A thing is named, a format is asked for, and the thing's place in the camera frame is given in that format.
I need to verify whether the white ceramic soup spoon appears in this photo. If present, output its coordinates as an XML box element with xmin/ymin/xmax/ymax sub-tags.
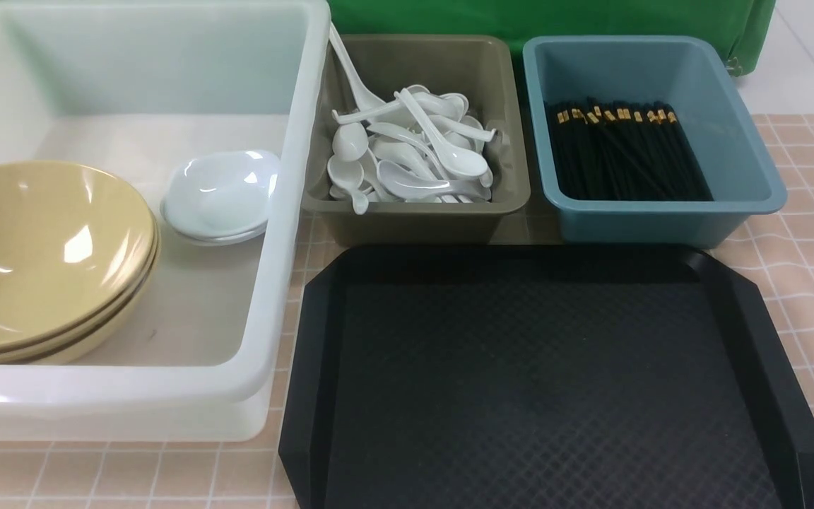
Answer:
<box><xmin>394</xmin><ymin>89</ymin><xmax>488</xmax><ymax>180</ymax></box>

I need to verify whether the white square sauce dish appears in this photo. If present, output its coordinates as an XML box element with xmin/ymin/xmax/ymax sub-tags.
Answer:
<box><xmin>163</xmin><ymin>149</ymin><xmax>282</xmax><ymax>238</ymax></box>

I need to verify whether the tan noodle bowl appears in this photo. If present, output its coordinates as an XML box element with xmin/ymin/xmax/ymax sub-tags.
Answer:
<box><xmin>0</xmin><ymin>160</ymin><xmax>156</xmax><ymax>348</ymax></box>

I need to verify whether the stacked tan bowl in tub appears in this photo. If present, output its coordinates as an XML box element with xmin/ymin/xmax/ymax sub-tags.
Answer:
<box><xmin>0</xmin><ymin>226</ymin><xmax>162</xmax><ymax>366</ymax></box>

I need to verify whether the beige checked tablecloth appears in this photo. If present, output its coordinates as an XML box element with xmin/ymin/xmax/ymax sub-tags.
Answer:
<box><xmin>0</xmin><ymin>114</ymin><xmax>814</xmax><ymax>508</ymax></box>

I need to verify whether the teal plastic chopstick bin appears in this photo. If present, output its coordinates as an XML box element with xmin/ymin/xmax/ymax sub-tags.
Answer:
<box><xmin>522</xmin><ymin>35</ymin><xmax>787</xmax><ymax>248</ymax></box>

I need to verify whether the green cloth backdrop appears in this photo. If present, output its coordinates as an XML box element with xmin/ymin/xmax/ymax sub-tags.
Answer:
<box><xmin>327</xmin><ymin>1</ymin><xmax>775</xmax><ymax>76</ymax></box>

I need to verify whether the bundle of black chopsticks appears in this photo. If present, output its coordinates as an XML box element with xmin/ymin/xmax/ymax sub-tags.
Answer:
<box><xmin>545</xmin><ymin>97</ymin><xmax>714</xmax><ymax>202</ymax></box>

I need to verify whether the black plastic serving tray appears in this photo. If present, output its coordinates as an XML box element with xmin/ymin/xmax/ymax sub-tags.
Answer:
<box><xmin>278</xmin><ymin>245</ymin><xmax>814</xmax><ymax>508</ymax></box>

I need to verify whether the olive plastic spoon bin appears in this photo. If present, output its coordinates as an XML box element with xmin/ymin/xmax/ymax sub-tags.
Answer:
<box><xmin>301</xmin><ymin>33</ymin><xmax>531</xmax><ymax>247</ymax></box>

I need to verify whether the pile of white spoons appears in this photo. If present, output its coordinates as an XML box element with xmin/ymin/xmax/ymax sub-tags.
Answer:
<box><xmin>326</xmin><ymin>26</ymin><xmax>500</xmax><ymax>215</ymax></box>

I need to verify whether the white dish in tub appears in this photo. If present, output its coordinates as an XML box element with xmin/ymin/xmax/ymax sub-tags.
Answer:
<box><xmin>159</xmin><ymin>201</ymin><xmax>267</xmax><ymax>246</ymax></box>

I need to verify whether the large white plastic tub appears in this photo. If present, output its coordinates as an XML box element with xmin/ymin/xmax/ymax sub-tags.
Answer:
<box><xmin>0</xmin><ymin>1</ymin><xmax>330</xmax><ymax>442</ymax></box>

